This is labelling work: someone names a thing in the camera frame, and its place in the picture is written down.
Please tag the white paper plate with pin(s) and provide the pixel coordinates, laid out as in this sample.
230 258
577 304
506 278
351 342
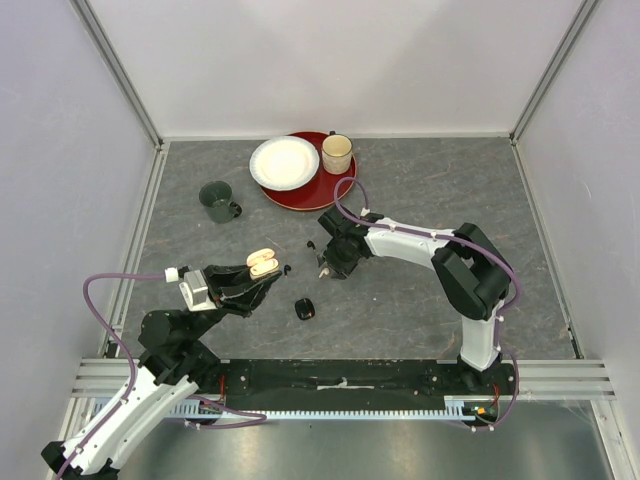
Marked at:
284 163

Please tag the slotted cable duct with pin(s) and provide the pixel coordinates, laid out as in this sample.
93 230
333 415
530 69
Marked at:
453 410

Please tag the beige ceramic cup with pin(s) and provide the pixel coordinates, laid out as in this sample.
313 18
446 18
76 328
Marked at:
337 151

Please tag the pink earbud charging case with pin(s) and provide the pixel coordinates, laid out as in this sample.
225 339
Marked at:
262 263

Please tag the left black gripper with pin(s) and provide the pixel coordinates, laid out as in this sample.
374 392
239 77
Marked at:
233 289

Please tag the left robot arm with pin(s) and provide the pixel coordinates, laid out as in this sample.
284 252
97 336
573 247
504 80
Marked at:
174 365

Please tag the dark green mug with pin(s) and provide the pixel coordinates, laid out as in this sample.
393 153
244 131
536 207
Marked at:
216 197

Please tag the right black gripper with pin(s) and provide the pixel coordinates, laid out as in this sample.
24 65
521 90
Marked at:
343 268

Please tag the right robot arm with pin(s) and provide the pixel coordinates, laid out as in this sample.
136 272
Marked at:
474 276

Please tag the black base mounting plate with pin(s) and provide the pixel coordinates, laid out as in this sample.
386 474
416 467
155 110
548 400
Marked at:
390 385

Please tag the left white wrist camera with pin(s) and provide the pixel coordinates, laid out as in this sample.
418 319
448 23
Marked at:
193 287

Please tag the red round tray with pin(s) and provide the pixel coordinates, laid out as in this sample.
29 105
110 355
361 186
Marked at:
319 192

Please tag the black earbud charging case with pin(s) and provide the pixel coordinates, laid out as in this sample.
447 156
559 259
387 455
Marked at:
304 309

